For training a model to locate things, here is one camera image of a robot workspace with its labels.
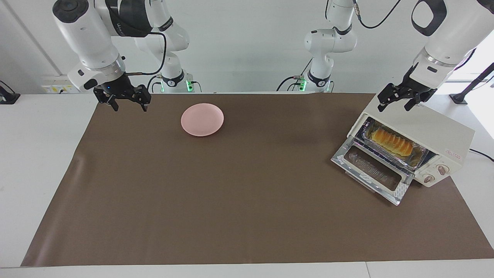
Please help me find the golden ridged bread roll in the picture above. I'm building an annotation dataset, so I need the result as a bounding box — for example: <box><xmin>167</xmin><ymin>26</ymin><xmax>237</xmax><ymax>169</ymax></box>
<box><xmin>370</xmin><ymin>129</ymin><xmax>413</xmax><ymax>157</ymax></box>

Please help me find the aluminium foil tray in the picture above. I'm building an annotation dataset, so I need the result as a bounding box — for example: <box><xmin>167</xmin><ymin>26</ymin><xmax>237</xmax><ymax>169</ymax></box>
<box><xmin>362</xmin><ymin>119</ymin><xmax>428</xmax><ymax>171</ymax></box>

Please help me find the cream toaster oven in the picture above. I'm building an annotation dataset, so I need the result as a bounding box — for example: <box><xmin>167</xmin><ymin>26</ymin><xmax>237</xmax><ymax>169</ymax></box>
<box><xmin>347</xmin><ymin>93</ymin><xmax>476</xmax><ymax>188</ymax></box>

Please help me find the glass oven door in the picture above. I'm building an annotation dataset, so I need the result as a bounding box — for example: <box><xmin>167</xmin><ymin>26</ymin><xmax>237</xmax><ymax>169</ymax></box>
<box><xmin>331</xmin><ymin>139</ymin><xmax>414</xmax><ymax>206</ymax></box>

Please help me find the pink round plate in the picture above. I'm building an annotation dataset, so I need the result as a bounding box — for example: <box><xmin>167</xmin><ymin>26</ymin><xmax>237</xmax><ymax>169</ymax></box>
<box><xmin>181</xmin><ymin>103</ymin><xmax>225</xmax><ymax>137</ymax></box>

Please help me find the long black stand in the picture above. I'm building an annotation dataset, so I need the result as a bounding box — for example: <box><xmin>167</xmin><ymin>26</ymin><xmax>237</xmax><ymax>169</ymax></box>
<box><xmin>450</xmin><ymin>62</ymin><xmax>494</xmax><ymax>105</ymax></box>

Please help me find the short black stand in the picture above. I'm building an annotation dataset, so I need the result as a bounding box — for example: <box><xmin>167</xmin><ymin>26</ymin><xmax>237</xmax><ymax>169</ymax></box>
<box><xmin>0</xmin><ymin>80</ymin><xmax>20</xmax><ymax>105</ymax></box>

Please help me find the brown table mat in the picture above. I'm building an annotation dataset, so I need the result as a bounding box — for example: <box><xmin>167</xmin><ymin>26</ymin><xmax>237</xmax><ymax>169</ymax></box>
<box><xmin>21</xmin><ymin>93</ymin><xmax>494</xmax><ymax>267</ymax></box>

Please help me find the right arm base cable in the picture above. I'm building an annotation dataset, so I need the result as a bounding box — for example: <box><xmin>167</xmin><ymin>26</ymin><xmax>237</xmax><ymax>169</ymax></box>
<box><xmin>146</xmin><ymin>75</ymin><xmax>162</xmax><ymax>93</ymax></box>

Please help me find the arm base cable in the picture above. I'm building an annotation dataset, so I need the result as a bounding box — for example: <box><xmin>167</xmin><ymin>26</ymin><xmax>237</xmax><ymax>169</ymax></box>
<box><xmin>276</xmin><ymin>58</ymin><xmax>314</xmax><ymax>92</ymax></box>
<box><xmin>146</xmin><ymin>75</ymin><xmax>162</xmax><ymax>93</ymax></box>

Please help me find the white wall socket box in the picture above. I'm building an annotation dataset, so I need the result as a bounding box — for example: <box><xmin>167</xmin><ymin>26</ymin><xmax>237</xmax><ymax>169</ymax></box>
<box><xmin>42</xmin><ymin>75</ymin><xmax>82</xmax><ymax>94</ymax></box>

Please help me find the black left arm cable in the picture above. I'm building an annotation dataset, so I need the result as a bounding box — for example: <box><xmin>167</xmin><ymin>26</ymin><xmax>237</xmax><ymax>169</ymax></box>
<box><xmin>353</xmin><ymin>0</ymin><xmax>402</xmax><ymax>30</ymax></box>

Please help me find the black oven power cable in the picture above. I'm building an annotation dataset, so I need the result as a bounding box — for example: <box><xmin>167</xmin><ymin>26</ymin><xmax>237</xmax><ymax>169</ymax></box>
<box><xmin>469</xmin><ymin>148</ymin><xmax>494</xmax><ymax>162</ymax></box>

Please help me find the left arm base cable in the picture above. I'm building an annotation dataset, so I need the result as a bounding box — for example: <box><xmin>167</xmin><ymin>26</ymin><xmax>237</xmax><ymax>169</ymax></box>
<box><xmin>276</xmin><ymin>58</ymin><xmax>314</xmax><ymax>92</ymax></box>

